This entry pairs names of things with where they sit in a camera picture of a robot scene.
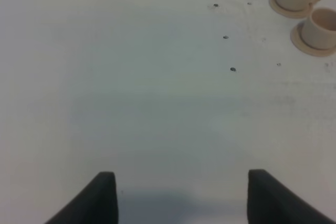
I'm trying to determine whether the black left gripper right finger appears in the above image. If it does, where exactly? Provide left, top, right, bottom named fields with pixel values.
left=247, top=169, right=335, bottom=224

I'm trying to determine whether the near beige teacup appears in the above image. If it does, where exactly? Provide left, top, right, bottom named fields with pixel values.
left=301, top=8, right=335, bottom=50

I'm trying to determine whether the far beige cup saucer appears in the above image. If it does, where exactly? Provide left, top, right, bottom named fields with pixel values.
left=269, top=0, right=313, bottom=19

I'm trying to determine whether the beige cup saucer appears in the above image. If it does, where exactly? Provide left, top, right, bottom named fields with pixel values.
left=290, top=21, right=335, bottom=57
left=269, top=0, right=313, bottom=19

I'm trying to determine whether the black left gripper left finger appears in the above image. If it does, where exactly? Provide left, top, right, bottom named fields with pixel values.
left=47, top=172, right=119, bottom=224

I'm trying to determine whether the near beige cup saucer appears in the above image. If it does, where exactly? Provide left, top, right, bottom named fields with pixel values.
left=290, top=21, right=335, bottom=57

